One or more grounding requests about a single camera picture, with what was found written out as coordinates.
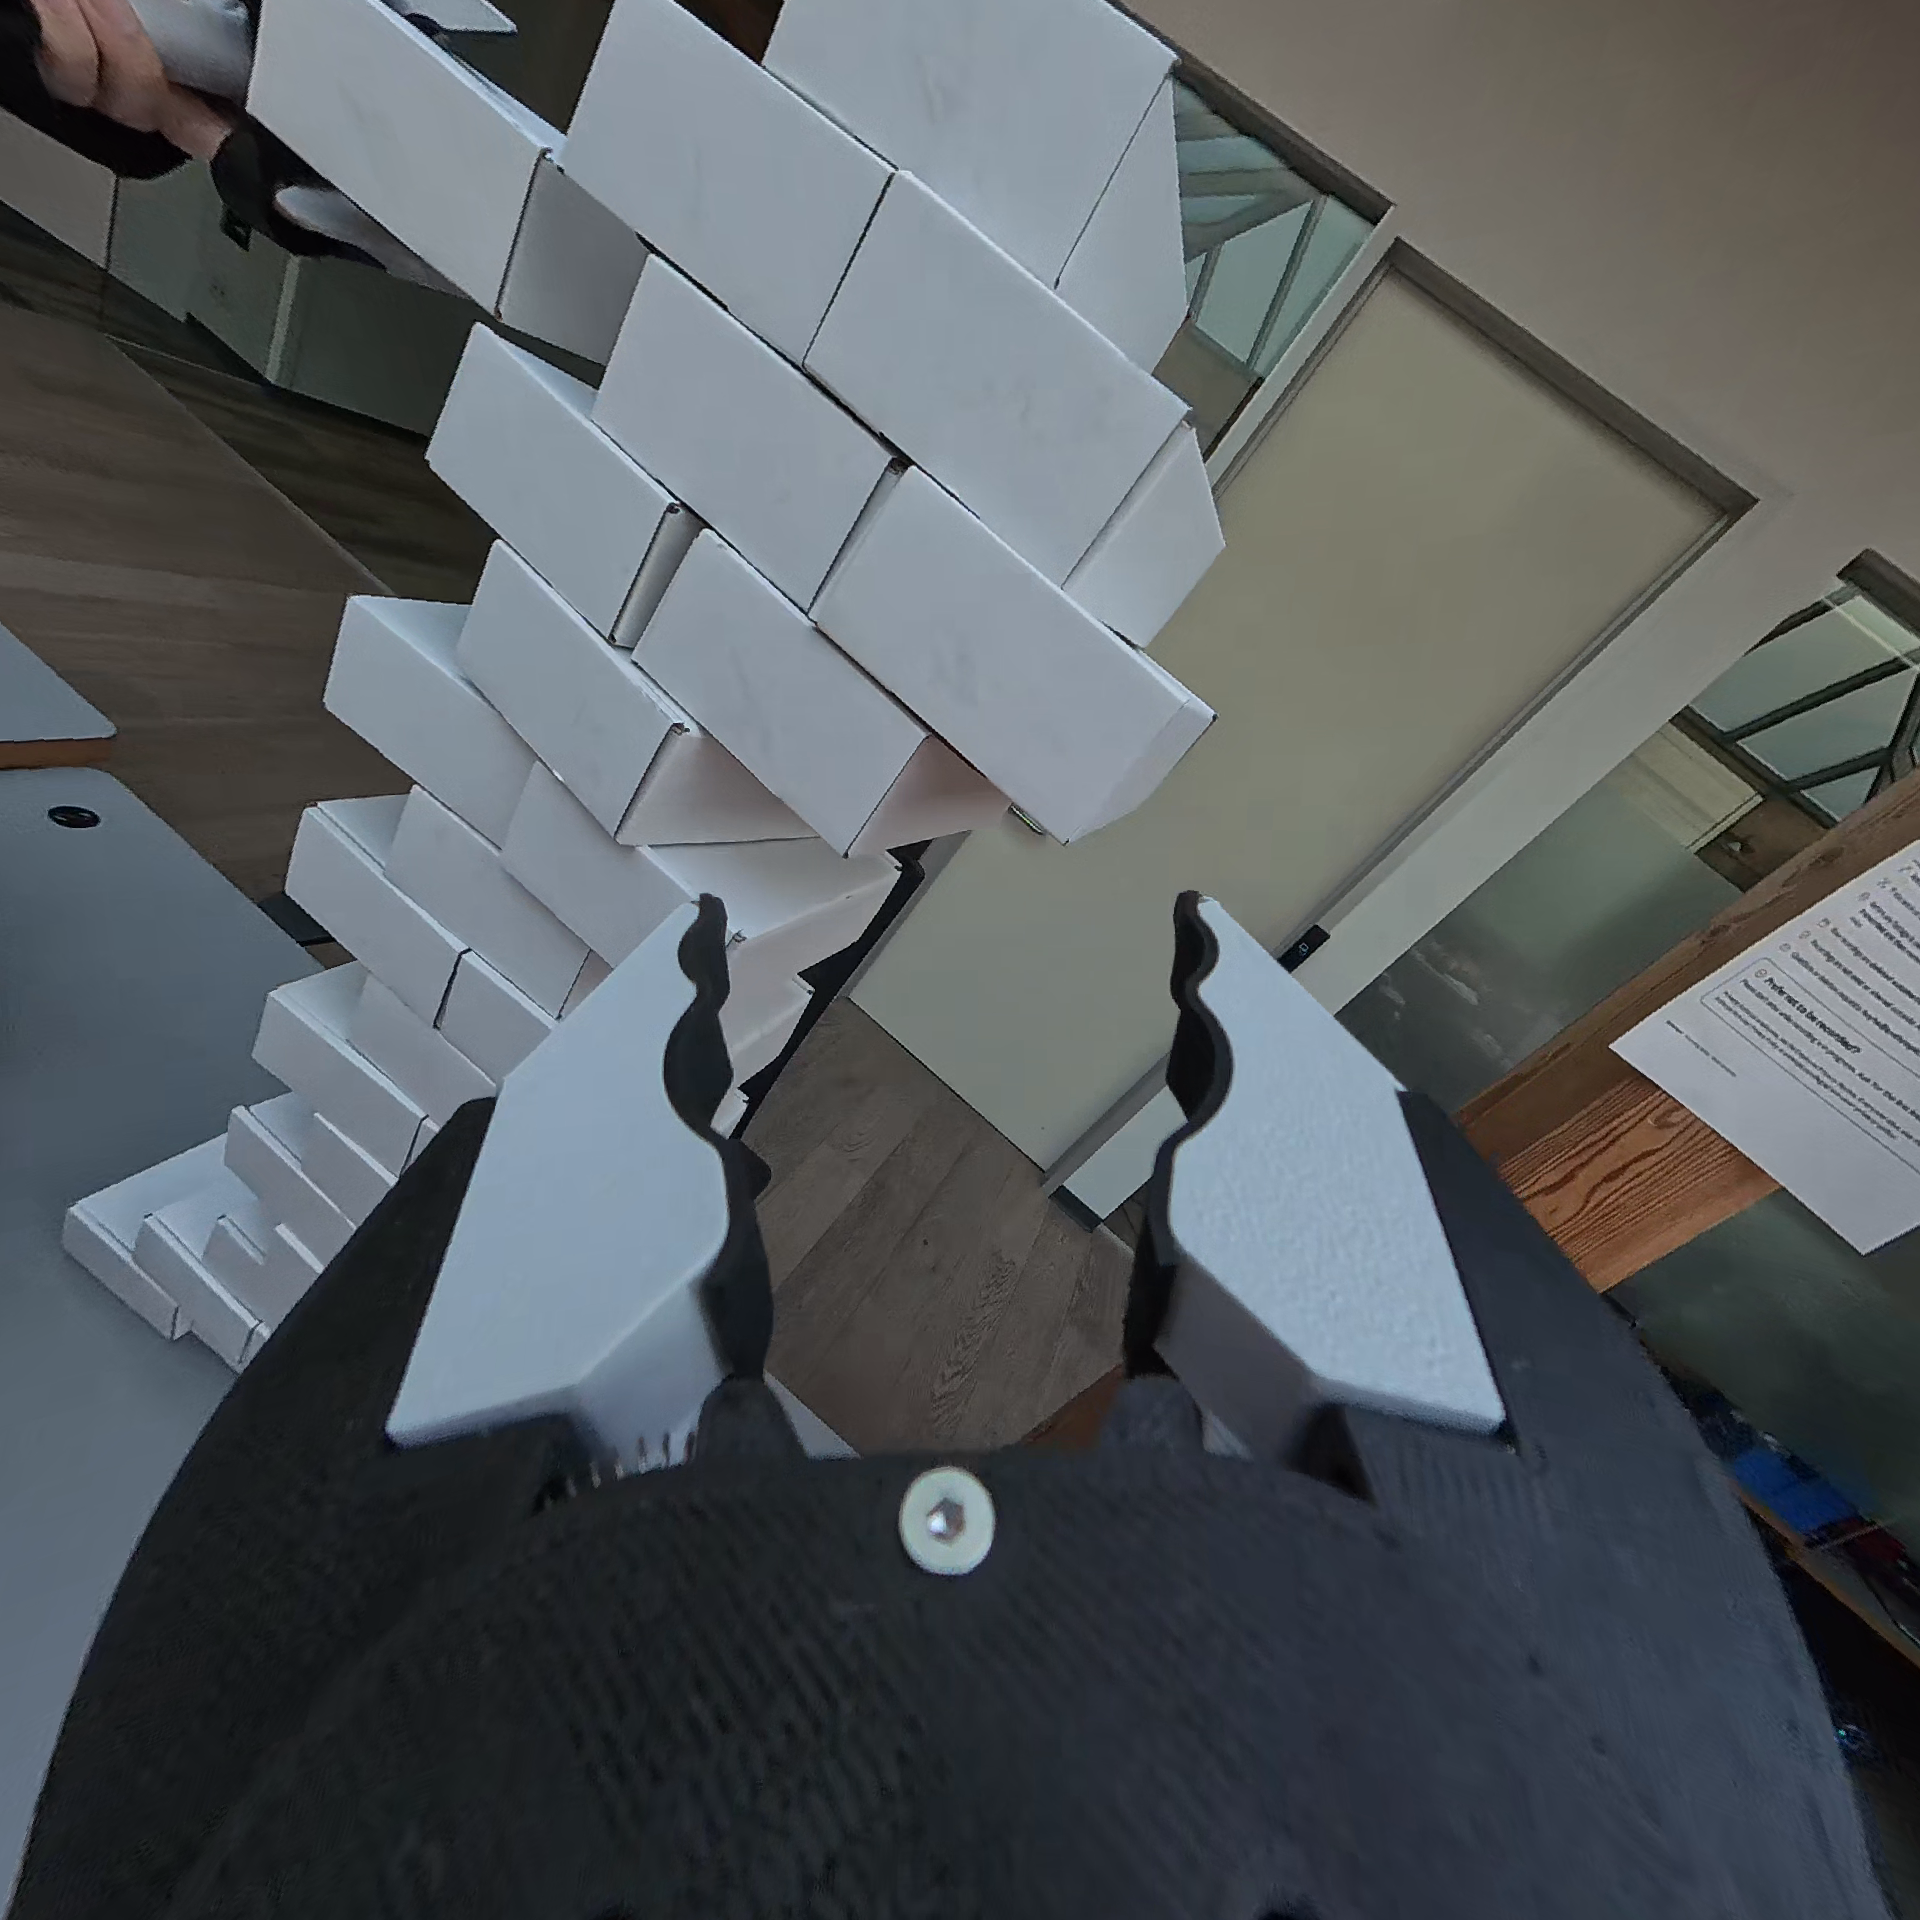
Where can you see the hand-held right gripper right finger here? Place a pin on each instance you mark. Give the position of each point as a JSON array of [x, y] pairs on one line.
[[1322, 1201]]

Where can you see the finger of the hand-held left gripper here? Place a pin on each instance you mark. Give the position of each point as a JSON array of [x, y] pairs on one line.
[[361, 240]]

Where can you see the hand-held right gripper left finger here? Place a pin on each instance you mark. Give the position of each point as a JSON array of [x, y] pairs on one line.
[[571, 1201]]

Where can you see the white cardboard box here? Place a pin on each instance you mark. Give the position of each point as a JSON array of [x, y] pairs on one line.
[[389, 134]]

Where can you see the stack of white boxes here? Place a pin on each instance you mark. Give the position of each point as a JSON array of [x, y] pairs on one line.
[[899, 373]]

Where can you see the grey desk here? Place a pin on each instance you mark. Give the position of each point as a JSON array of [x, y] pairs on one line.
[[48, 701], [89, 1126]]

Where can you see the person's left hand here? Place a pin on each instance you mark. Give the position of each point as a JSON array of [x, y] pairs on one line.
[[121, 70]]

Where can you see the wooden beam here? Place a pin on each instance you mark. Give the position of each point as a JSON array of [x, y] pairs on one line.
[[1589, 1155]]

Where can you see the white paper notice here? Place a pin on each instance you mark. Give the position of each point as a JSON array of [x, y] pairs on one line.
[[1800, 1082]]

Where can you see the beige door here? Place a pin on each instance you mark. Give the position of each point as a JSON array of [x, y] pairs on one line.
[[1349, 601]]

